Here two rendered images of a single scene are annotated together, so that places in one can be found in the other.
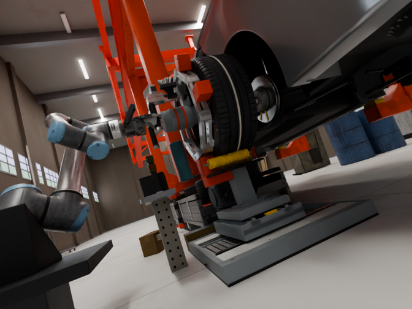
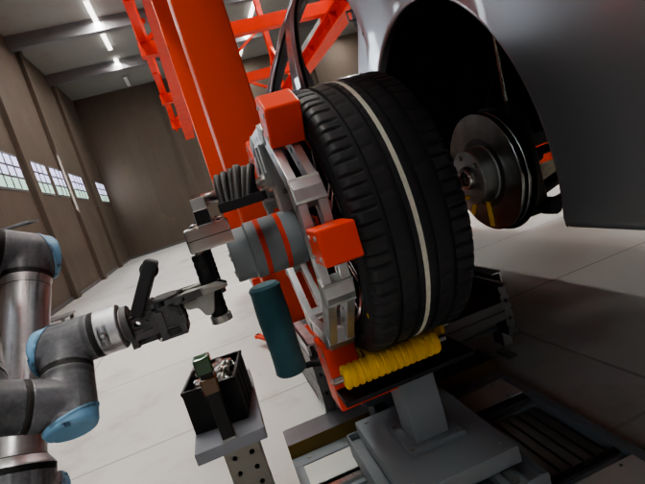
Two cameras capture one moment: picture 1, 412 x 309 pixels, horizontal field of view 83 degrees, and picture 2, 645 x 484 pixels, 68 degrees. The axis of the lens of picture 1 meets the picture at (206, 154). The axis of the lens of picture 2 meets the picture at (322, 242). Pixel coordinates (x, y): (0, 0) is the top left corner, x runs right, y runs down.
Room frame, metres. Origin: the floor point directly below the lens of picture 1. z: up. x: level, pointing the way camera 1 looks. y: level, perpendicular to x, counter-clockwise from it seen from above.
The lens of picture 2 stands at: (0.23, -0.15, 0.97)
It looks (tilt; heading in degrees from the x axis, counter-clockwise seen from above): 8 degrees down; 6
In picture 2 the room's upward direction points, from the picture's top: 17 degrees counter-clockwise
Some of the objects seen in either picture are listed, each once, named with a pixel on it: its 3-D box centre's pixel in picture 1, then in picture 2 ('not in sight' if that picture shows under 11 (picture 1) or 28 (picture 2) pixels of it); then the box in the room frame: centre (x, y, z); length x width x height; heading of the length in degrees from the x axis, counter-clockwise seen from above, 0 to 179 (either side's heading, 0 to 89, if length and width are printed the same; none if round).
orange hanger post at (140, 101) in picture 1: (146, 124); (194, 100); (3.72, 0.79, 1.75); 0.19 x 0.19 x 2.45; 18
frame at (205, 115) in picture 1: (189, 116); (298, 234); (1.40, 0.02, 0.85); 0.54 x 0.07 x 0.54; 18
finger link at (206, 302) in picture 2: (153, 119); (206, 300); (1.14, 0.20, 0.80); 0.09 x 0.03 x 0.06; 100
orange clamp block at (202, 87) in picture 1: (202, 91); (333, 242); (1.11, -0.08, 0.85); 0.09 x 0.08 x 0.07; 18
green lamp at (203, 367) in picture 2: (149, 159); (203, 364); (1.26, 0.30, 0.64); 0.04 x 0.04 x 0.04; 18
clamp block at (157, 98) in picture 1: (155, 99); (208, 234); (1.18, 0.16, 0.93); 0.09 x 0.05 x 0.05; 108
